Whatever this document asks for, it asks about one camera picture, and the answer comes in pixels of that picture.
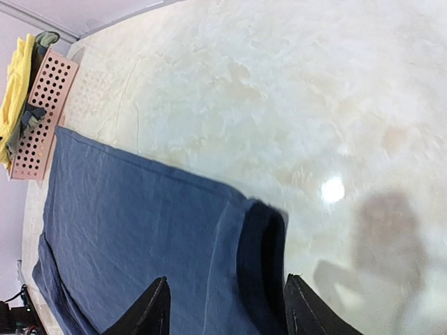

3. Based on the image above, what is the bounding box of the navy blue garment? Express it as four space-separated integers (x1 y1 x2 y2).
32 127 287 334

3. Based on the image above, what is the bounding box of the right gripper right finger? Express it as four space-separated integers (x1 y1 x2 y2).
284 274 362 335

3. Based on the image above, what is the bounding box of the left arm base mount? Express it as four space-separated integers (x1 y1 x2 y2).
1 285 35 334

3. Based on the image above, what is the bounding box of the yellow garment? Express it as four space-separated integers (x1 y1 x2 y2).
1 33 36 170

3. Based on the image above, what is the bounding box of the left aluminium corner post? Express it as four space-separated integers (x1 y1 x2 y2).
1 1 80 43

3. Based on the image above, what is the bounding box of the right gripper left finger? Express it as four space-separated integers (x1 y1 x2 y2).
103 276 171 335

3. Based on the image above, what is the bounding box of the pink plastic laundry basket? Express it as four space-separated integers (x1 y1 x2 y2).
8 50 78 180

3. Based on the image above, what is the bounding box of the olive green garment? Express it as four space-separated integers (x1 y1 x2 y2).
6 31 60 162

